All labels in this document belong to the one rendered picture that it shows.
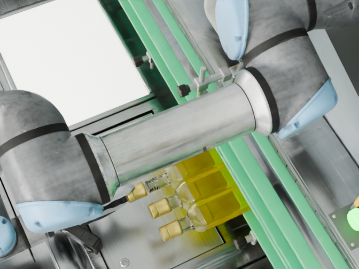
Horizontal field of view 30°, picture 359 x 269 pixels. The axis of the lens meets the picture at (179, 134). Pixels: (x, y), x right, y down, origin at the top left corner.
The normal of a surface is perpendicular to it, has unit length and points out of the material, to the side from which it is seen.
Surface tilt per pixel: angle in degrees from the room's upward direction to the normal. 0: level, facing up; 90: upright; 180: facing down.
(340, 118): 0
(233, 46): 9
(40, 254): 90
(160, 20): 90
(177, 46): 90
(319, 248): 90
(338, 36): 3
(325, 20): 70
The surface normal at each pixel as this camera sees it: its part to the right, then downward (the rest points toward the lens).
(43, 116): 0.49, -0.49
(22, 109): 0.00, -0.61
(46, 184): 0.04, -0.19
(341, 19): 0.13, 0.87
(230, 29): -0.95, 0.25
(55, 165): 0.16, -0.37
